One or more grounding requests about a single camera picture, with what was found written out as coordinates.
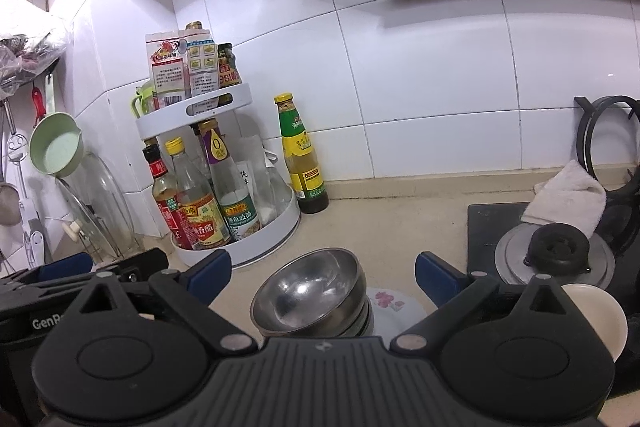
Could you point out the white cloth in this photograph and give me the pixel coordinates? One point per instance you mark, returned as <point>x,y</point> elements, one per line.
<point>565,202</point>

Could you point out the metal slotted spatula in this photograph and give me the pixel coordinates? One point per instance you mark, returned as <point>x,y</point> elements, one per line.
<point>17,147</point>

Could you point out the red-cap sauce bottle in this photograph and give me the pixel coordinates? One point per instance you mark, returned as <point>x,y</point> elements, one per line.
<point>167,212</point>

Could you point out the red and white seasoning packet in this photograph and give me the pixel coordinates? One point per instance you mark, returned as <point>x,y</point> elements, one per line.
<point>167,77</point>

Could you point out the purple-label sauce bottle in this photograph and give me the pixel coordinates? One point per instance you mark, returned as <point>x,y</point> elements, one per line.
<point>240,217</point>

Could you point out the red hanging utensil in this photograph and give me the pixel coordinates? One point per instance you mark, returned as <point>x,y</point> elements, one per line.
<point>38,104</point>

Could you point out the metal mesh strainer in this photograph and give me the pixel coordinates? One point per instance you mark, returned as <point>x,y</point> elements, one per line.
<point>7,207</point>

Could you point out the cream ceramic bowl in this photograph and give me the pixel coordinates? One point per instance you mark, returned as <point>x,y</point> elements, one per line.
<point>600,322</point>

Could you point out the black glass cooktop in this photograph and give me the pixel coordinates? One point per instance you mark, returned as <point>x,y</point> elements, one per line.
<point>482,232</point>

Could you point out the clear plastic packet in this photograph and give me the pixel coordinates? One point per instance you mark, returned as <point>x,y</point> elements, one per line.
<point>252,187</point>

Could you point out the black burner cap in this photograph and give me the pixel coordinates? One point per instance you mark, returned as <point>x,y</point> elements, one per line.
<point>555,249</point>

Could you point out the glass pot lid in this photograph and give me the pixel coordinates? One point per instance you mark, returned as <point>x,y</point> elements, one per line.
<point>107,197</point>

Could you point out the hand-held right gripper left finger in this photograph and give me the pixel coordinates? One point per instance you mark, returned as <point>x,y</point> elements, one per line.
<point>210,274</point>

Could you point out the white two-tier condiment rack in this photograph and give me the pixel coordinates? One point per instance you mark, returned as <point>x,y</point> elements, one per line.
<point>280,232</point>

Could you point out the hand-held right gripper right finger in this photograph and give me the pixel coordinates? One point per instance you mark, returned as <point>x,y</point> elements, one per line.
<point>440,279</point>

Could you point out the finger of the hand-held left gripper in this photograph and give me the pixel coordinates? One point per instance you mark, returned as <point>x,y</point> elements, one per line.
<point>65,267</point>
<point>145,262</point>

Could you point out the clear plastic bag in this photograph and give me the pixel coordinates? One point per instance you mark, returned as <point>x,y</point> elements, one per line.
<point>30,52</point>

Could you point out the pink flower print plate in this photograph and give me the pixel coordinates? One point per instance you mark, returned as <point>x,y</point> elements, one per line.
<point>395,312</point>

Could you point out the yellow-cap green-label bottle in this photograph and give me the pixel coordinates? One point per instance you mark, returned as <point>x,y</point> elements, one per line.
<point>297,142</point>

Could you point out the white hanging utensil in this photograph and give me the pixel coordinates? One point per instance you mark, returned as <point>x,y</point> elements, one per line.
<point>32,227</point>

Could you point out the pale green scoop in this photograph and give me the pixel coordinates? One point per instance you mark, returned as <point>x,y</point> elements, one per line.
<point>55,152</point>

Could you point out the silver burner plate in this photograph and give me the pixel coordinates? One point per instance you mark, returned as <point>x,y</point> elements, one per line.
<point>510,257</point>

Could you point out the yellow-cap vinegar bottle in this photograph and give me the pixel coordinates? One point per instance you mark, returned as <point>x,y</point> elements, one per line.
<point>205,227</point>

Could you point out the white and yellow seasoning packet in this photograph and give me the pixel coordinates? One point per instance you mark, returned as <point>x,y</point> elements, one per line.
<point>202,67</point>

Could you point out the dark jar with red label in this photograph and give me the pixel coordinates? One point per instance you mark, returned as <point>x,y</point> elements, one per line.
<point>229,74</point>

